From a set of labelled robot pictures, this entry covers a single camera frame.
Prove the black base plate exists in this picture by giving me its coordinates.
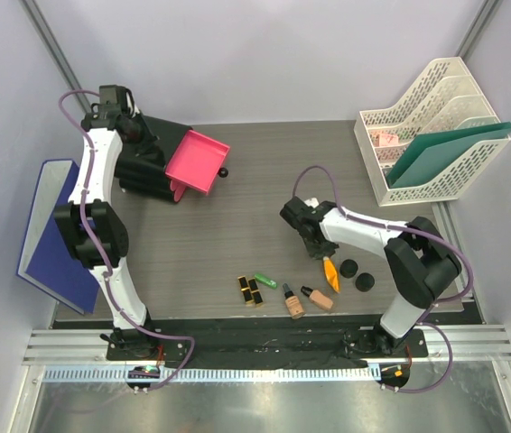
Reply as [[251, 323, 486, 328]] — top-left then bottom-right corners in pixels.
[[100, 316, 428, 370]]

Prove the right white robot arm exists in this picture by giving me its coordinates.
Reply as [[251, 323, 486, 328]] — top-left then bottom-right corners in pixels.
[[280, 196, 462, 356]]

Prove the beige spray bottle black cap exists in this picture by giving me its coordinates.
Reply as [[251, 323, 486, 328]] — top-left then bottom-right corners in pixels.
[[283, 283, 305, 319]]

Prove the green folder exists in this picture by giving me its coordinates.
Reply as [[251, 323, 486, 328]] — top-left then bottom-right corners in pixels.
[[386, 122, 511, 189]]

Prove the black drawer organizer cabinet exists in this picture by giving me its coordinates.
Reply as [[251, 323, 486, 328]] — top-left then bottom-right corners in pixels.
[[115, 115, 193, 203]]

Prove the pink closed drawer front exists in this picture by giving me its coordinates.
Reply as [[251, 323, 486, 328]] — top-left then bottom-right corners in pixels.
[[170, 179, 189, 203]]

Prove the slotted cable duct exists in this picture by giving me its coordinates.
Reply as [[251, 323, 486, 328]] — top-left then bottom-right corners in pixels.
[[42, 364, 381, 384]]

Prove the aluminium rail frame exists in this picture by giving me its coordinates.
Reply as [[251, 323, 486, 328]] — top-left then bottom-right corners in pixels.
[[23, 325, 511, 370]]

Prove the orange tube white cap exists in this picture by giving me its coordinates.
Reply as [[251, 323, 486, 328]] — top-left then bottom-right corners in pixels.
[[322, 256, 340, 293]]

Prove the white mesh file rack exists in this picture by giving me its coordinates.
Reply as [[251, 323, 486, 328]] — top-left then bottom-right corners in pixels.
[[354, 57, 511, 207]]

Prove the green lipstick tube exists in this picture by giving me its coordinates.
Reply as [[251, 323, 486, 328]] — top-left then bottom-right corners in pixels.
[[254, 273, 278, 289]]

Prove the black gold lipstick middle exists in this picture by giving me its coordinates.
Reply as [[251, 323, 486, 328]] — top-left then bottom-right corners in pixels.
[[247, 278, 260, 301]]

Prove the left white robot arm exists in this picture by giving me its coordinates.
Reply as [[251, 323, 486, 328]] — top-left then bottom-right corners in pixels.
[[53, 85, 159, 360]]

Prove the blue binder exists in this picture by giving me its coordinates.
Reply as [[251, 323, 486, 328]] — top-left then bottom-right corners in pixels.
[[17, 160, 99, 315]]

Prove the pink paper note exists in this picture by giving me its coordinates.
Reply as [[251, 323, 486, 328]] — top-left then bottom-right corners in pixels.
[[376, 132, 399, 147]]

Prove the beige foundation bottle black cap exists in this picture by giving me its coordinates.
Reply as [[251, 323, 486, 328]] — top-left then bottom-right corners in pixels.
[[301, 286, 333, 311]]

